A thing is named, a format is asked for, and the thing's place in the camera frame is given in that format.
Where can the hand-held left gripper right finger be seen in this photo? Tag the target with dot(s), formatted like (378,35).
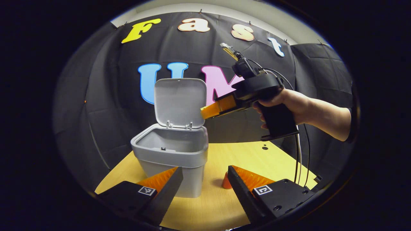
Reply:
(244,197)

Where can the wooden desktop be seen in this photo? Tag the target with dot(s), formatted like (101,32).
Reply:
(224,154)

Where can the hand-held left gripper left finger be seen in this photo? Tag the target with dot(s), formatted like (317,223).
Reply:
(167,199)

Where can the red pop can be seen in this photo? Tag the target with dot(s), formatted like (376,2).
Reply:
(226,182)

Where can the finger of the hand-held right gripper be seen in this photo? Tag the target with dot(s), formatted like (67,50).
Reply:
(218,107)

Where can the grey desktop garbage bin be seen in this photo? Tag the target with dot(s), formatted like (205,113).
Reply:
(170,160)

